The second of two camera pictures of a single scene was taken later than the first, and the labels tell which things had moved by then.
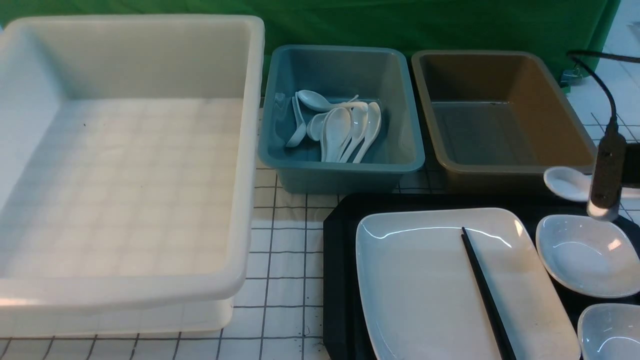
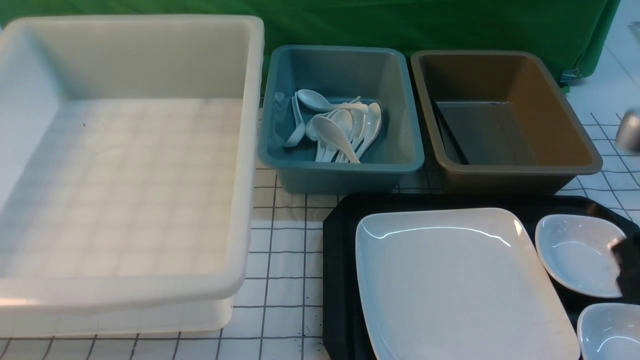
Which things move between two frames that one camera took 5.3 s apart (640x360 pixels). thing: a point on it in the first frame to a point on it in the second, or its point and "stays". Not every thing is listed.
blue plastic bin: (338, 119) stays
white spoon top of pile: (312, 101) stays
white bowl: (592, 258) stays
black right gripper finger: (603, 202) to (627, 250)
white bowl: (609, 331) stays
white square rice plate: (420, 298) stays
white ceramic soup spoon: (570, 182) to (327, 129)
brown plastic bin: (495, 121) stays
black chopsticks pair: (500, 333) to (453, 147)
